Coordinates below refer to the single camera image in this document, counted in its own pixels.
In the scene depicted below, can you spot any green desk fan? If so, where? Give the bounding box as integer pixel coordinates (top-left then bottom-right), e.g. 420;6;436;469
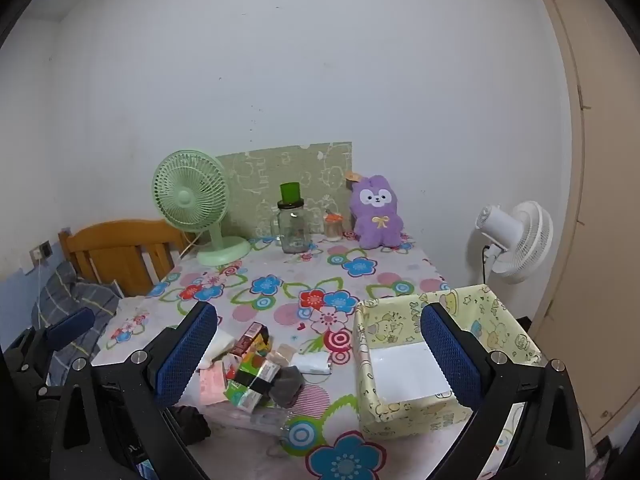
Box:
152;149;251;267

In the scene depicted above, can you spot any purple plush bunny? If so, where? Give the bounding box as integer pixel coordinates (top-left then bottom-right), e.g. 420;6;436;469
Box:
345;171;405;250

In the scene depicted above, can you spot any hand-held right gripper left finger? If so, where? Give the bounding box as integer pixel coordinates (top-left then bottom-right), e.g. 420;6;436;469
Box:
50;301;219;480

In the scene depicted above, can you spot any white clip fan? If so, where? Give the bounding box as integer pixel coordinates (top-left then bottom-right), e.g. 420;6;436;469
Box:
475;201;554;285

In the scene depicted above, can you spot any white tissue pack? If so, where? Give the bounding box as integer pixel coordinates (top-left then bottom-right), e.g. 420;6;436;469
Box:
291;351;332;376

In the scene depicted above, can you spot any green yellow snack packet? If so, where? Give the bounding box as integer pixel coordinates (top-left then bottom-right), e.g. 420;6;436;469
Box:
240;340;273;371

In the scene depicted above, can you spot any grey sock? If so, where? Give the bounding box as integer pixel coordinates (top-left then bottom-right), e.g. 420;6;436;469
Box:
270;366;306;408

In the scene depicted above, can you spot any white folded cloth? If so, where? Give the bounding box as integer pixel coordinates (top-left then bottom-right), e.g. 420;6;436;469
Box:
200;332;236;371

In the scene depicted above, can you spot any clear plastic bag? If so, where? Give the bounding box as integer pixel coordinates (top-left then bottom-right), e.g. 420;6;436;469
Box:
250;405;296;443

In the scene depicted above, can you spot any green patterned board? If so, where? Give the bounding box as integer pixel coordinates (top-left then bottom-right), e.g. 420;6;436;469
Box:
216;142;352;241

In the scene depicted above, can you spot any black cloth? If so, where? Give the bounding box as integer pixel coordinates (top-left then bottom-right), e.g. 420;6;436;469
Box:
172;405;212;446

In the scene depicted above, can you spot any beige door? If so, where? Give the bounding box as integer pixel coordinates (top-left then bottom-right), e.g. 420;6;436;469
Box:
530;0;640;436

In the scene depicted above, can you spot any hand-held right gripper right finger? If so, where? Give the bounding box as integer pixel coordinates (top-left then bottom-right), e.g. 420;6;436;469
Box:
421;303;586;480

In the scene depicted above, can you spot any pink packet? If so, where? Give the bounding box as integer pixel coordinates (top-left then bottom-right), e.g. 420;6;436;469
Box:
199;362;228;406

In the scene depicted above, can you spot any grey plaid blanket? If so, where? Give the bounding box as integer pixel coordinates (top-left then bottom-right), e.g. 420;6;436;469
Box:
32;260;121;386

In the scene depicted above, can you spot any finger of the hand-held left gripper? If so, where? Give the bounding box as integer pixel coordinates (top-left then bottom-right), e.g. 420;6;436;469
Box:
20;307;96;353

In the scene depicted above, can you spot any yellow cartoon print box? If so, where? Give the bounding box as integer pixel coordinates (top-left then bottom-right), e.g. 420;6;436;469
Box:
353;284;543;442

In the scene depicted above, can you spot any brown snack box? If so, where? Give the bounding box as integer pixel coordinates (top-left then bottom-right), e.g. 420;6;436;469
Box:
235;321;268;356

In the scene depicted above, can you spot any glass jar with green lid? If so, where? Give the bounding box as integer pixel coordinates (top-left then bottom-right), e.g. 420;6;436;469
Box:
272;182;307;254

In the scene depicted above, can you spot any floral tablecloth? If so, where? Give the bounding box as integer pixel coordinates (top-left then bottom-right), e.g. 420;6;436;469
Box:
92;232;526;480

